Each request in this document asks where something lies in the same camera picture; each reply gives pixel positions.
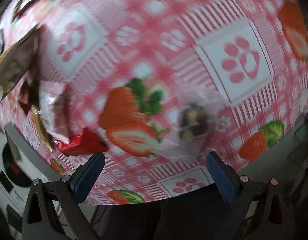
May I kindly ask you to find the red snack packet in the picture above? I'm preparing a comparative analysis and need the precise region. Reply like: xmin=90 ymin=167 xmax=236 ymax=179
xmin=55 ymin=127 xmax=108 ymax=157

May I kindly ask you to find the clear dark candy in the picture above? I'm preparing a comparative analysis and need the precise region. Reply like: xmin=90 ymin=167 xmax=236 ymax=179
xmin=153 ymin=83 xmax=228 ymax=163

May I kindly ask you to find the white washing machine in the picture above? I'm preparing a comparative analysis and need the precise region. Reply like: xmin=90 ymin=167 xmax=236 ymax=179
xmin=0 ymin=132 xmax=33 ymax=239

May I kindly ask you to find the grey storage box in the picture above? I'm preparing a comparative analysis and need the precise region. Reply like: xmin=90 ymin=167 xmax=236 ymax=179
xmin=4 ymin=122 xmax=61 ymax=182

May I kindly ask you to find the brown chocolate bar packet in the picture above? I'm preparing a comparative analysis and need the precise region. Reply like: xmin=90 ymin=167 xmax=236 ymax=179
xmin=39 ymin=81 xmax=70 ymax=144

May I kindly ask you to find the gold and grey snack bag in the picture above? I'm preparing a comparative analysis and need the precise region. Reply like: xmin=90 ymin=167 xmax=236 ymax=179
xmin=0 ymin=25 xmax=39 ymax=102

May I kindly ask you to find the strawberry checkered tablecloth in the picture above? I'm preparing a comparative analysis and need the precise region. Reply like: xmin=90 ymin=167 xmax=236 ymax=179
xmin=0 ymin=0 xmax=308 ymax=206

